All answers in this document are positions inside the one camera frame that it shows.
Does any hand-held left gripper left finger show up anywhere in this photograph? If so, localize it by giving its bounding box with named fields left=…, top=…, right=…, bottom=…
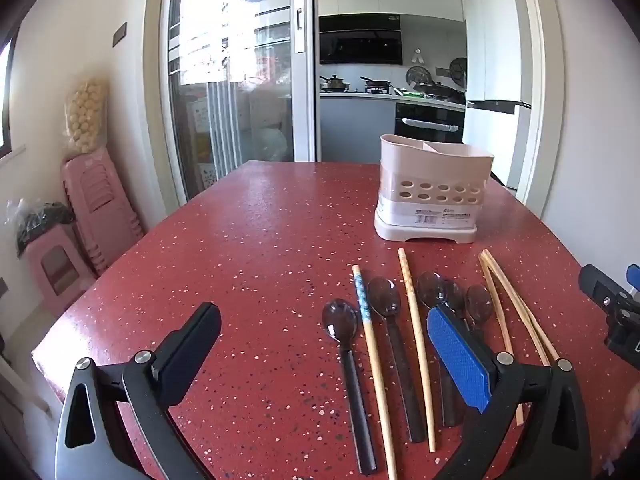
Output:
left=54, top=302, right=222, bottom=480

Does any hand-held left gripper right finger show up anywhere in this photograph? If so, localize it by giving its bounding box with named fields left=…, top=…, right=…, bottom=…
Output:
left=426, top=305, right=593, bottom=480

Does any dark translucent plastic spoon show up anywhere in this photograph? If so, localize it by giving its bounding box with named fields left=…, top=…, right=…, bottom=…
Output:
left=367, top=276, right=427, bottom=443
left=465, top=285, right=495, bottom=333
left=442, top=281, right=473, bottom=333
left=322, top=299, right=378, bottom=476
left=416, top=271, right=463, bottom=428

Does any orange patterned bamboo chopstick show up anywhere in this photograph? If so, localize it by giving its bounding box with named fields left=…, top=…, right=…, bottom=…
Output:
left=397, top=248, right=437, bottom=453

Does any blue patterned bamboo chopstick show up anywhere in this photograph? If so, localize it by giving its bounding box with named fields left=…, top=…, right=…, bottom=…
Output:
left=352, top=265, right=398, bottom=480

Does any cream plastic utensil holder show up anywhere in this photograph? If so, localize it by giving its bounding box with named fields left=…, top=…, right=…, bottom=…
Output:
left=374, top=133, right=496, bottom=244

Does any pink plastic stool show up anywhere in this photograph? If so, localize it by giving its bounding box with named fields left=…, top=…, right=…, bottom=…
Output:
left=22, top=225, right=98, bottom=316

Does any stack of pink stools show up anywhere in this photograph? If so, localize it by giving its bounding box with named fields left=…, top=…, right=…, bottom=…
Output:
left=61, top=149, right=146, bottom=277

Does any black plastic bag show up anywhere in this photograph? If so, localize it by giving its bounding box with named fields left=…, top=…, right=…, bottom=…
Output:
left=5, top=200, right=76, bottom=258

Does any black built-in oven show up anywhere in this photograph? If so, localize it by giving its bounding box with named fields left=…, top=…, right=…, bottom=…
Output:
left=394, top=101, right=466, bottom=145

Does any black wok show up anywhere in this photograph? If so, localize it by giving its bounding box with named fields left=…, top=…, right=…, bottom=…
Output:
left=415, top=82, right=466, bottom=103

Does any round perforated skimmer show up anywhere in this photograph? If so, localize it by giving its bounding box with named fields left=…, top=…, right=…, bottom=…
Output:
left=405, top=66, right=436, bottom=86
left=448, top=57, right=468, bottom=92

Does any bag of yellow balls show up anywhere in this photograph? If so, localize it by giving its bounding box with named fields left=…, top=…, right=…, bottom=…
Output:
left=62, top=77, right=110, bottom=156

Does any white refrigerator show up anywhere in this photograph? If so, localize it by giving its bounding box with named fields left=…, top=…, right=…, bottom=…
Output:
left=460, top=0, right=533, bottom=191

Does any sliding glass door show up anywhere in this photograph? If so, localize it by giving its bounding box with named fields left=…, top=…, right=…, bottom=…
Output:
left=160, top=0, right=318, bottom=201

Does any black range hood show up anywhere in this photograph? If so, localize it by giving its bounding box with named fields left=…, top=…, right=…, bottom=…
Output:
left=318, top=15, right=404, bottom=66

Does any dark window frame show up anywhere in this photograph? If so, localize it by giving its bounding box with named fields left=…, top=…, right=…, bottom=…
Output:
left=0, top=35, right=16, bottom=156

